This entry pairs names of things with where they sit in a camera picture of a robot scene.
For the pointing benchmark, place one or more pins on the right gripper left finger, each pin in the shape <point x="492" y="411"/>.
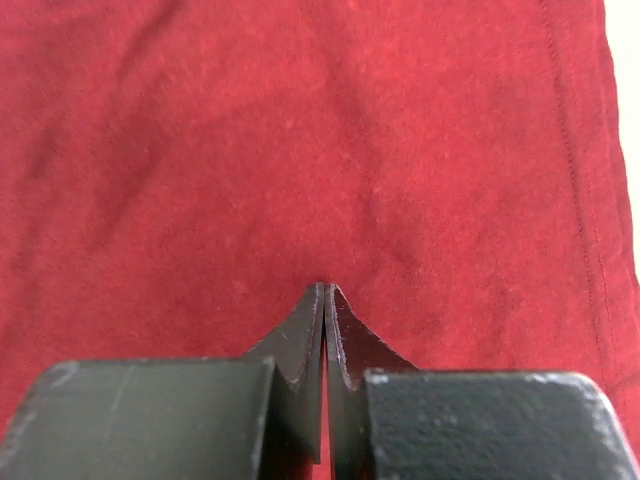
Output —
<point x="257" y="416"/>

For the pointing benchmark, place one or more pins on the dark red t-shirt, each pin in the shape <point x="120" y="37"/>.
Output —
<point x="176" y="174"/>

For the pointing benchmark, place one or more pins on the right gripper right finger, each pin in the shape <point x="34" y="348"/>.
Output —
<point x="389" y="419"/>

